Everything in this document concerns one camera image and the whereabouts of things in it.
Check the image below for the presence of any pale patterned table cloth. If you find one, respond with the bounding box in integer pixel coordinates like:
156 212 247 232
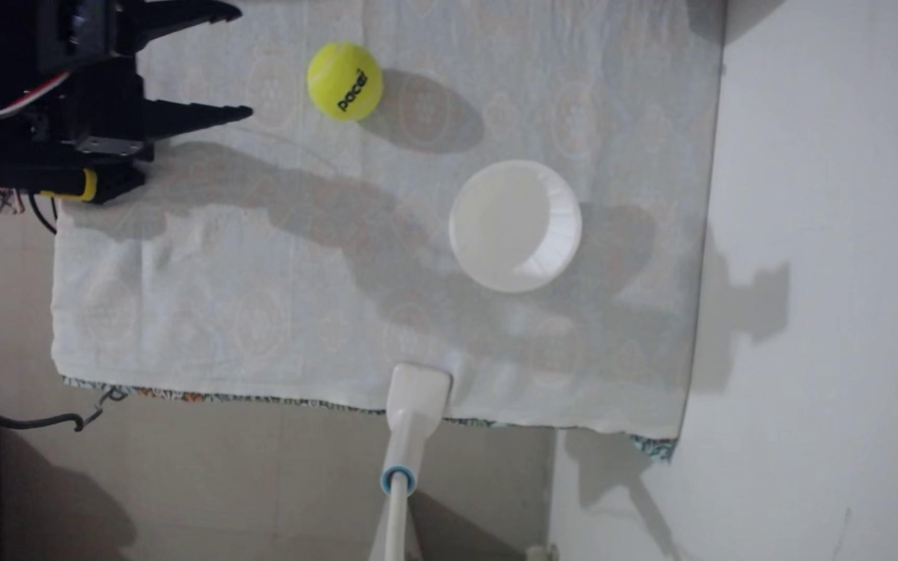
50 0 728 462

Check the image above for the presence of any black yellow table clamp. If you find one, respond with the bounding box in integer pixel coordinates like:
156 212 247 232
0 159 147 207

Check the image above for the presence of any yellow tennis ball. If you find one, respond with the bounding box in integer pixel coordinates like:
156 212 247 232
307 41 385 123

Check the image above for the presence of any black cable with hook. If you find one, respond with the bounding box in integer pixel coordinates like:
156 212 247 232
0 387 129 433

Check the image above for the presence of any white paper bowl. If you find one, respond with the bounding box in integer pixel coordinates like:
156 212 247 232
449 159 583 295

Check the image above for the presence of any white clamp stand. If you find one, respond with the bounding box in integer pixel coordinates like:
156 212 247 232
367 362 453 561

